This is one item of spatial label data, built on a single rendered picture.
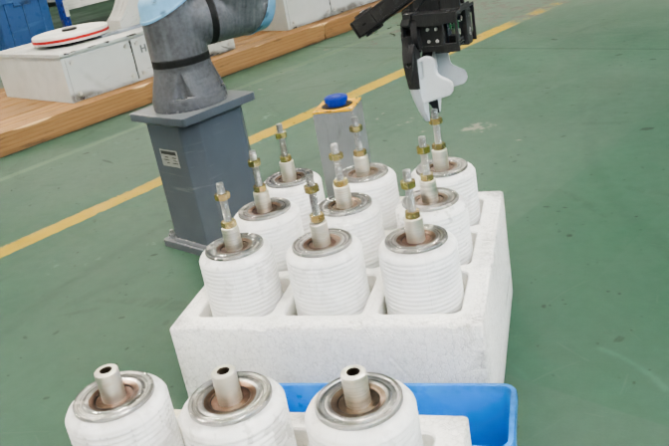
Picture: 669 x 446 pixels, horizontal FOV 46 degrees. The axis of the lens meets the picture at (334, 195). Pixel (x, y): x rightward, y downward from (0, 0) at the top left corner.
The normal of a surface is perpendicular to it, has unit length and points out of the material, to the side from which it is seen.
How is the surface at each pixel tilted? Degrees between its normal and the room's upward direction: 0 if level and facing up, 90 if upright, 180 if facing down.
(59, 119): 90
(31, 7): 92
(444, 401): 88
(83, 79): 90
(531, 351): 0
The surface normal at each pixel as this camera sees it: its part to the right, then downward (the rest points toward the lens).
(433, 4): -0.46, 0.39
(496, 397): -0.24, 0.36
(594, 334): -0.17, -0.92
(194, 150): 0.04, 0.36
